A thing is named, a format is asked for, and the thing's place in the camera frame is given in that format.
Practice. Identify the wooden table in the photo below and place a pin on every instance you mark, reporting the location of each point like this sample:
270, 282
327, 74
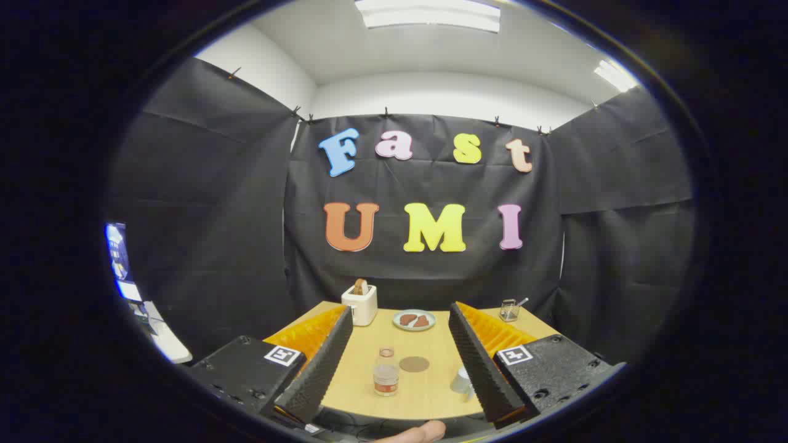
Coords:
425, 397

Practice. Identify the white desk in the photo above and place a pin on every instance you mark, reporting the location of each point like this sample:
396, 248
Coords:
166, 344

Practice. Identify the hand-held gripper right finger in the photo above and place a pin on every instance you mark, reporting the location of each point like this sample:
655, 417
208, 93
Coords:
483, 369

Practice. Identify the large ceiling light panel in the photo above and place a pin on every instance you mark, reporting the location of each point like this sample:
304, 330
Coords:
431, 15

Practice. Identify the round brown coaster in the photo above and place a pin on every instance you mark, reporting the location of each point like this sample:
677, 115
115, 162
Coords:
414, 364

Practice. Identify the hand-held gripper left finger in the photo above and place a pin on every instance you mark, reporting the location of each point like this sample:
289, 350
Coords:
320, 369

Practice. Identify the computer monitor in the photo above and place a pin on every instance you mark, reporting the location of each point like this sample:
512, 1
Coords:
120, 258

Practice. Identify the pale green plate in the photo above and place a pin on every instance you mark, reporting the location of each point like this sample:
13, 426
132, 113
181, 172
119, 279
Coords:
414, 328

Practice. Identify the white cup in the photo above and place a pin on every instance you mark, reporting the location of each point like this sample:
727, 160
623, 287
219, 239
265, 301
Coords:
460, 381

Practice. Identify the small ceiling light panel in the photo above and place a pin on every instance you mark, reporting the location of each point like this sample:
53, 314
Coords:
615, 75

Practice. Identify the brown food piece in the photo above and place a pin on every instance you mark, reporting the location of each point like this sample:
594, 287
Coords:
407, 319
422, 321

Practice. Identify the bread slice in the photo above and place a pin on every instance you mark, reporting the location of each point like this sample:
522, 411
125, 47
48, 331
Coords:
361, 287

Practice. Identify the white toaster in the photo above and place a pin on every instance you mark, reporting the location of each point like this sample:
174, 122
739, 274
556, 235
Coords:
360, 307

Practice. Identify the clear plastic juice bottle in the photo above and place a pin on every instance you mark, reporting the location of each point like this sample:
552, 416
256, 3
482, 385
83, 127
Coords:
386, 378

